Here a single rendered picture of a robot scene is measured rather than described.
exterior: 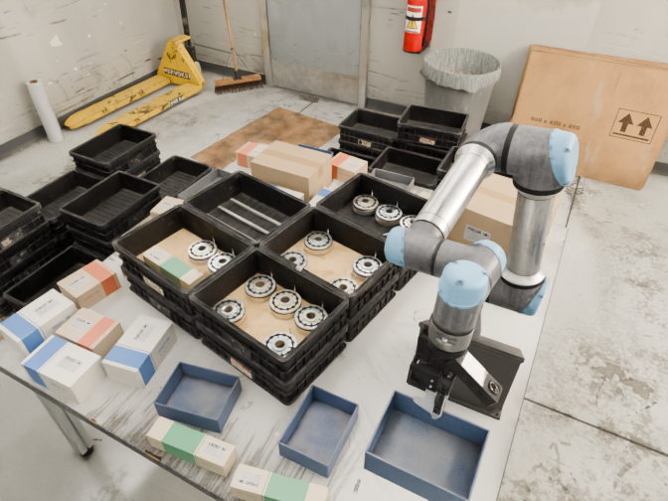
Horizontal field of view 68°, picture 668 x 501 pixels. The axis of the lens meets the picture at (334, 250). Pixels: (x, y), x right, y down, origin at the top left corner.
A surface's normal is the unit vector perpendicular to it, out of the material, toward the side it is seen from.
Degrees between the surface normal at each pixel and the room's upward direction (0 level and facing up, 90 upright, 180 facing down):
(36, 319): 0
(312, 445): 0
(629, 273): 0
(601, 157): 73
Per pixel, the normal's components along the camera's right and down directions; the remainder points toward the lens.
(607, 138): -0.45, 0.38
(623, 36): -0.46, 0.58
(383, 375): 0.00, -0.76
